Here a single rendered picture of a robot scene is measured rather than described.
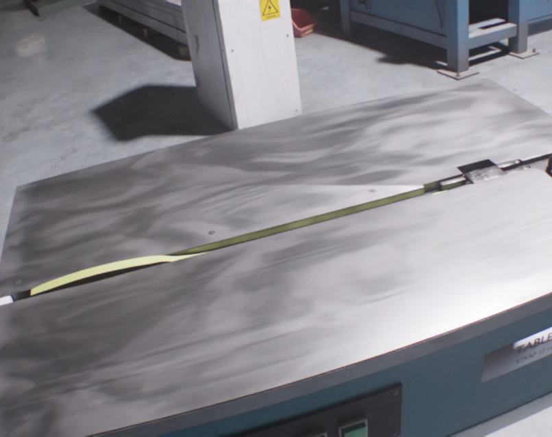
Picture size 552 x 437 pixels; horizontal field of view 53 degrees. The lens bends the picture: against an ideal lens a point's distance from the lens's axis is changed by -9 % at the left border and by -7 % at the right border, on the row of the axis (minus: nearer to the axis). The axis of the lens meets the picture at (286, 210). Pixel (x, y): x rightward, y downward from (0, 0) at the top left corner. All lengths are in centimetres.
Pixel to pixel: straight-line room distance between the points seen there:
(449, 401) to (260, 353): 23
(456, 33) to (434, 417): 273
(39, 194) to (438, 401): 67
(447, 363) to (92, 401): 36
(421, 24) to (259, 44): 116
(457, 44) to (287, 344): 280
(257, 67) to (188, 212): 194
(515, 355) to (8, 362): 56
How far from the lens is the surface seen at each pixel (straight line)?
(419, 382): 63
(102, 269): 73
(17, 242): 87
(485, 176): 84
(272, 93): 278
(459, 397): 69
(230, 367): 58
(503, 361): 68
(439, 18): 334
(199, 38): 287
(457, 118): 101
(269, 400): 56
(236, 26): 262
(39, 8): 733
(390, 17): 371
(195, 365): 59
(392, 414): 65
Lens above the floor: 115
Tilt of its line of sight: 32 degrees down
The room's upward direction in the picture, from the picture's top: 8 degrees counter-clockwise
